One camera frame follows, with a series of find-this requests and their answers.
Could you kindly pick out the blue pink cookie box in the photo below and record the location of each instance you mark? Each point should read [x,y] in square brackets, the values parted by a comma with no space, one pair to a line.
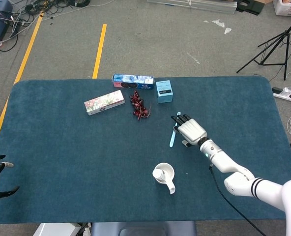
[133,81]

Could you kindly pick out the black tripod stand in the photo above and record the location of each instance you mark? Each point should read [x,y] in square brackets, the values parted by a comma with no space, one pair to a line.
[287,33]

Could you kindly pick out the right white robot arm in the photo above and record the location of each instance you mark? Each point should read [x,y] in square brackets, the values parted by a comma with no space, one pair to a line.
[224,162]

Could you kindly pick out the black flat bracket plate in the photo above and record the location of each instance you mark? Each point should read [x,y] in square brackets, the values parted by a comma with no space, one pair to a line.
[253,8]

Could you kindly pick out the small light blue box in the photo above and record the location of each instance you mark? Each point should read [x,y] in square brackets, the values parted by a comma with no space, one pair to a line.
[164,94]

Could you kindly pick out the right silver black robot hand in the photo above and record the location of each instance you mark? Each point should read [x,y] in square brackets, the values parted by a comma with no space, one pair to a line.
[193,131]

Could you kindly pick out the light blue toothbrush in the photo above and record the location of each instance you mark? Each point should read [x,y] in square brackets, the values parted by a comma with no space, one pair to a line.
[171,140]

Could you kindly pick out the short yellow floor tape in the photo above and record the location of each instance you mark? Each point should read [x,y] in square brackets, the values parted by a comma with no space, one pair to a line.
[100,49]

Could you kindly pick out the dark red grape bunch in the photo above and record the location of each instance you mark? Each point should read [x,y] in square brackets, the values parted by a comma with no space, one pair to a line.
[136,104]

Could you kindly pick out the blue felt table mat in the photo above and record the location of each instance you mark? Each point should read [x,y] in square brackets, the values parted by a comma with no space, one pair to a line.
[62,147]

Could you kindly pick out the white power strip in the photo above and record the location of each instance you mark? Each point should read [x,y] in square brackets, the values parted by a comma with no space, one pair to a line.
[283,94]

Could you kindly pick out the floral long box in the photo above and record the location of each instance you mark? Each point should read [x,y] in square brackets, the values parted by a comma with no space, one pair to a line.
[103,102]

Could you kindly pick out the aluminium profile rails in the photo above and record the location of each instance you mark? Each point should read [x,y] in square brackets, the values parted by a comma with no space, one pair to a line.
[209,6]

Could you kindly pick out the long yellow floor tape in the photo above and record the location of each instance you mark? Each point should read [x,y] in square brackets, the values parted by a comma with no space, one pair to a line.
[25,59]

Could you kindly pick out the white plastic box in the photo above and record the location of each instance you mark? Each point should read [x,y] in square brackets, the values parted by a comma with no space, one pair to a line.
[57,231]

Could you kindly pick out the white plastic basket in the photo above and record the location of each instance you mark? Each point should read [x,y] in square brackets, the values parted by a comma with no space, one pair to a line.
[285,9]

